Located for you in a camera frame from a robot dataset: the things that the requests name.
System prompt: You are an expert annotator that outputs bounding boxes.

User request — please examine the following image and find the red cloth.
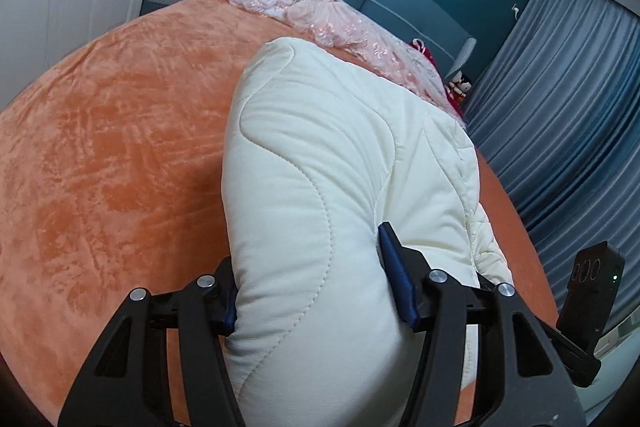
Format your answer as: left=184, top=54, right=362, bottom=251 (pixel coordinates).
left=411, top=38, right=467, bottom=120

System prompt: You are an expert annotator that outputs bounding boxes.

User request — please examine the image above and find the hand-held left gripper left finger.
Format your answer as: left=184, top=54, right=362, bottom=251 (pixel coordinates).
left=57, top=256, right=247, bottom=427

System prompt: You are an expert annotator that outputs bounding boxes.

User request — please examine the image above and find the pink lace cloth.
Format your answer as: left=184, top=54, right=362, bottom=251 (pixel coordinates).
left=202, top=0, right=468, bottom=128

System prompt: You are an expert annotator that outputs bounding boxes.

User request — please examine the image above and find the small plush toy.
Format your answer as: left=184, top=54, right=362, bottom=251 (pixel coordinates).
left=446, top=69, right=475, bottom=100

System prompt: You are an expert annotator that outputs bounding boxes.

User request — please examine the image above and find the orange plush blanket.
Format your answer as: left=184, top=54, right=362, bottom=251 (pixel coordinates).
left=0, top=0, right=563, bottom=427

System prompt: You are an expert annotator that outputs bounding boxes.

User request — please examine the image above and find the white quilted jacket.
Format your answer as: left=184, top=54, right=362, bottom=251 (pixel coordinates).
left=219, top=37, right=516, bottom=427

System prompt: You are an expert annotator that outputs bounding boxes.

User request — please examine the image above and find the grey blue curtain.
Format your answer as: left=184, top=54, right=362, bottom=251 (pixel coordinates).
left=461, top=0, right=640, bottom=358

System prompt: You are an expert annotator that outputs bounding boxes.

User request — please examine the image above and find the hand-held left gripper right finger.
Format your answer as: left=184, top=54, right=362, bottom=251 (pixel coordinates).
left=377, top=222, right=589, bottom=427

